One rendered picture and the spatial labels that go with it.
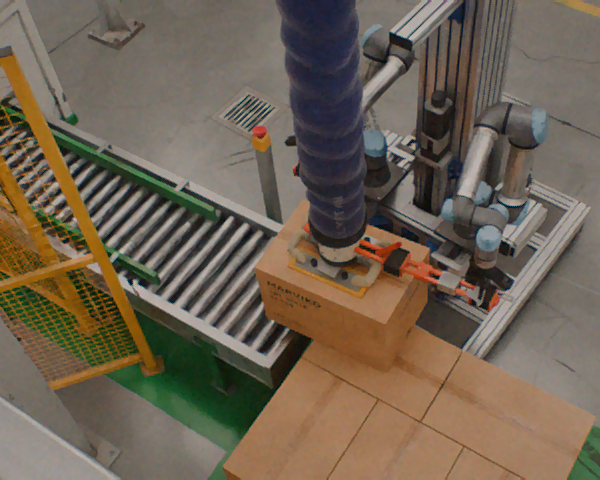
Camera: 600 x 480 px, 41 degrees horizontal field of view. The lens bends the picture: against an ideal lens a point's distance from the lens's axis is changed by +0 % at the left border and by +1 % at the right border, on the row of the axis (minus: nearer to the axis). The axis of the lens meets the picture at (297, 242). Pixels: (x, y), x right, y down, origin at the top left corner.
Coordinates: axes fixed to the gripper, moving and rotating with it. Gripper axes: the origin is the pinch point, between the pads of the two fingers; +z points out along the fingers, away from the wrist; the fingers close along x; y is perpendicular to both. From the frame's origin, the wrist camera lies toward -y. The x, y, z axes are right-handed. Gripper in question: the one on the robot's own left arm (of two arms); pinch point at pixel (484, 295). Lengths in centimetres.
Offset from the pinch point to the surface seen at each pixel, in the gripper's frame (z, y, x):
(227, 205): 60, 146, -33
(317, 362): 66, 63, 23
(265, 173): 42, 130, -47
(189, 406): 120, 126, 50
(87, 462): -199, -16, 157
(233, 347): 61, 98, 36
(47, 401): 54, 152, 98
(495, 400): 66, -13, 3
